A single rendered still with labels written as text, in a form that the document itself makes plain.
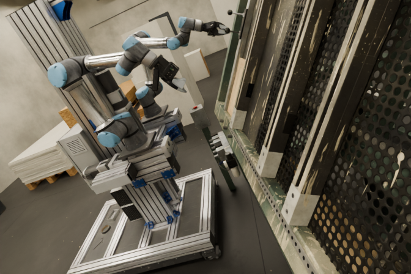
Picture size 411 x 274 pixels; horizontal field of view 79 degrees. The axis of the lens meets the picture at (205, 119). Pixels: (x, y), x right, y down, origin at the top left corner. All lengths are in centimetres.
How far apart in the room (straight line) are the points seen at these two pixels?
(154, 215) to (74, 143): 87
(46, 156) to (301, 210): 461
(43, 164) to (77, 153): 322
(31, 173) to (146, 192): 360
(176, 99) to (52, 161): 240
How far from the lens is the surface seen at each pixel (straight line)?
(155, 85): 125
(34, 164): 531
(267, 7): 151
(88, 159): 203
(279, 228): 103
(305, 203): 90
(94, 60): 153
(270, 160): 110
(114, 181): 170
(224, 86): 213
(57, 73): 149
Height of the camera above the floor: 163
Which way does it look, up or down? 23 degrees down
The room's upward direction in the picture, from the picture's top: 24 degrees counter-clockwise
